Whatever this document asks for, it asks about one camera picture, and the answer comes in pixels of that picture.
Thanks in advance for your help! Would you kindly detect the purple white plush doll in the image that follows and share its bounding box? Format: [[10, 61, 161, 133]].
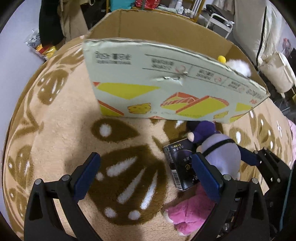
[[187, 120, 241, 180]]

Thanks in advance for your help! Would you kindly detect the pink fluffy plush toy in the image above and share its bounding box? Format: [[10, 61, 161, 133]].
[[163, 183, 215, 236]]

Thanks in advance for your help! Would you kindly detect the black printed tissue pack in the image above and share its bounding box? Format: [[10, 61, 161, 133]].
[[163, 138, 199, 191]]

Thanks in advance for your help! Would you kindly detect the white black fluffy plush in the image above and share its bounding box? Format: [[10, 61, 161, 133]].
[[226, 59, 251, 77]]

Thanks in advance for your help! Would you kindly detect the beige brown patterned rug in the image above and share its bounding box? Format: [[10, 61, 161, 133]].
[[1, 36, 295, 241]]

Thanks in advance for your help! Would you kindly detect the yellow round plush toy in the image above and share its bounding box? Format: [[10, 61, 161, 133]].
[[217, 55, 226, 64]]

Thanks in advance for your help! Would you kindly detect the white metal cart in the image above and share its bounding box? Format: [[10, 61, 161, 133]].
[[206, 13, 235, 39]]

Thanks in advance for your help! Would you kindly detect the white folded mattress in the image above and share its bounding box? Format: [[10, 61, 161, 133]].
[[233, 1, 295, 95]]

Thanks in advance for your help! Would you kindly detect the cardboard box yellow print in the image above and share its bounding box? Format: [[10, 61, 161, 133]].
[[83, 9, 269, 123]]

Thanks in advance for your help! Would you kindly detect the wooden shelf unit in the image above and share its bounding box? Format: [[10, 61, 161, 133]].
[[106, 1, 206, 23]]

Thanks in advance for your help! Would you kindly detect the plastic bag with snacks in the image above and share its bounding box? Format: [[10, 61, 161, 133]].
[[24, 29, 57, 61]]

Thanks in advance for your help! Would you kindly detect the red gift bag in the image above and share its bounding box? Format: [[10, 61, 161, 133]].
[[135, 0, 161, 9]]

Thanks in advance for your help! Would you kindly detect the beige hanging coat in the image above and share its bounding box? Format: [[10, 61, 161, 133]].
[[58, 0, 89, 42]]

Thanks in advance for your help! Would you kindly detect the teal storage bag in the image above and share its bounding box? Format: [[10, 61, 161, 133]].
[[110, 0, 135, 11]]

